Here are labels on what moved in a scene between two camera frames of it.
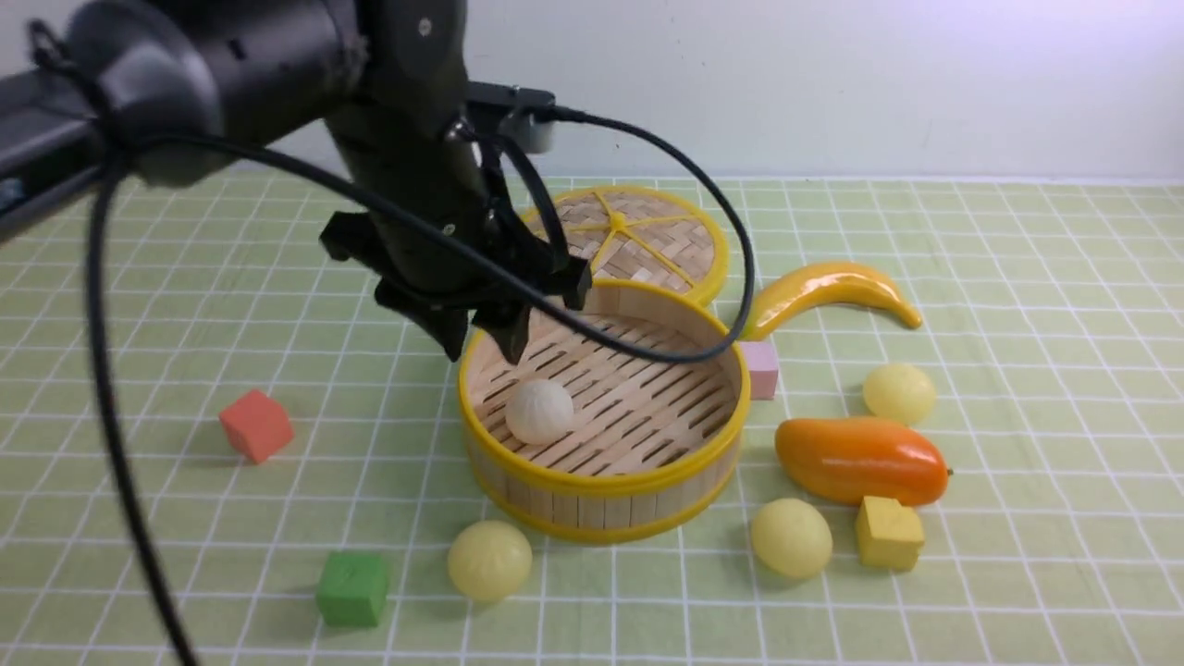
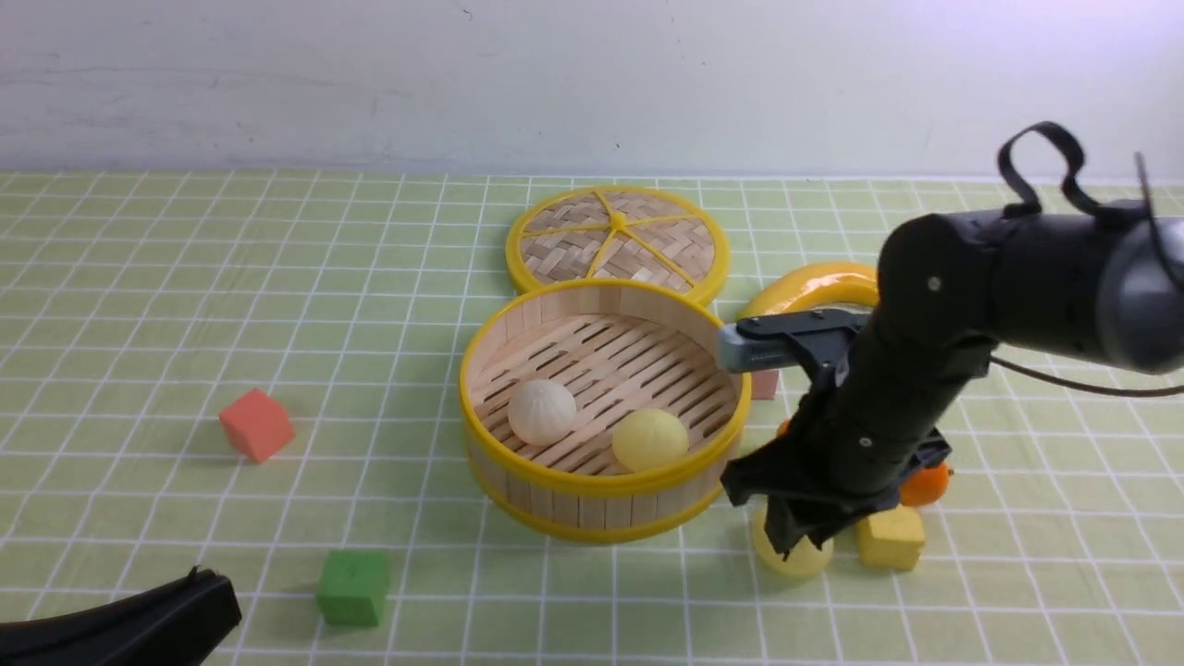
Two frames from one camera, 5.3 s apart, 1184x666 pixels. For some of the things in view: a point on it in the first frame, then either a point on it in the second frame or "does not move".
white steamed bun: x=538 y=412 does not move
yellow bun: x=792 y=537 does not move
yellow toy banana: x=797 y=288 does not move
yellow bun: x=489 y=561 -> x=648 y=437
